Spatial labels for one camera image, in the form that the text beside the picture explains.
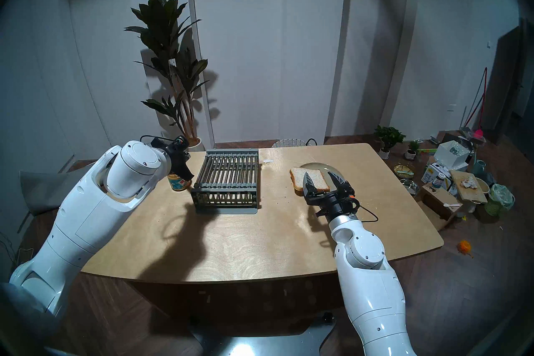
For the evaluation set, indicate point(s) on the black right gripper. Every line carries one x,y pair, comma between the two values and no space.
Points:
329,205

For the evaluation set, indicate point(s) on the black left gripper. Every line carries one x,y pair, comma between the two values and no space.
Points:
175,157

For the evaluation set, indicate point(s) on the pale green ceramic plate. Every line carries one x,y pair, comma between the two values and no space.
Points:
323,166

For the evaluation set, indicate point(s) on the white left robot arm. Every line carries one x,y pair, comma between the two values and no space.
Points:
83,217

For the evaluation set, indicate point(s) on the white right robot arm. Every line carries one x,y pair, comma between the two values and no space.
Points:
371,288

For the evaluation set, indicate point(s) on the white bread slice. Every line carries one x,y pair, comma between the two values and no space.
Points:
319,181

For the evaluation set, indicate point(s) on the open peanut butter jar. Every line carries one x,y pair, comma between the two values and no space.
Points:
178,185

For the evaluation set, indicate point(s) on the grey metal dish rack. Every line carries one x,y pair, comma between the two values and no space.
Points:
227,176

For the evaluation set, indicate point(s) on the white wicker basket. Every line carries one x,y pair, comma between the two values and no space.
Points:
288,143

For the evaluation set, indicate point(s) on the small bushy potted plant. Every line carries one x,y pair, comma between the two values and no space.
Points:
388,136

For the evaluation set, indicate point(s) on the tiny potted plant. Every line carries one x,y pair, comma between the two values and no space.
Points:
411,154

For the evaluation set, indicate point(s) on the white printed carton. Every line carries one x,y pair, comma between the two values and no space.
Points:
431,173

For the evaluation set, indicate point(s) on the brown cardboard box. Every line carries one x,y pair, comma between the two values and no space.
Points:
436,197

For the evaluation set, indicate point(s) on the white cardboard box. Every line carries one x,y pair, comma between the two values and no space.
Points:
448,155

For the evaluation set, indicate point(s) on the wooden cutting board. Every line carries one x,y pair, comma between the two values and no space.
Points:
461,188

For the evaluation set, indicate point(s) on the tall potted leafy plant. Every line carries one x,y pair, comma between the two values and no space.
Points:
162,25

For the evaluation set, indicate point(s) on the rolled grey mat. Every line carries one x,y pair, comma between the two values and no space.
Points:
41,188

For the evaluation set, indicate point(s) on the teal cup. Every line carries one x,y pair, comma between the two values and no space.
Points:
479,167

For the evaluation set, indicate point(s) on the green plastic bag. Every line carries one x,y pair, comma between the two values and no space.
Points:
498,196

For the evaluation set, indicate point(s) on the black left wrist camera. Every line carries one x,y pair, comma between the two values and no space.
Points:
180,141

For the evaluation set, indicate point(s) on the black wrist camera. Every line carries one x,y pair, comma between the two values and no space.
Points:
180,141
349,196

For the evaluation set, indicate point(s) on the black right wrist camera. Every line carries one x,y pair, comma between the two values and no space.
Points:
349,196

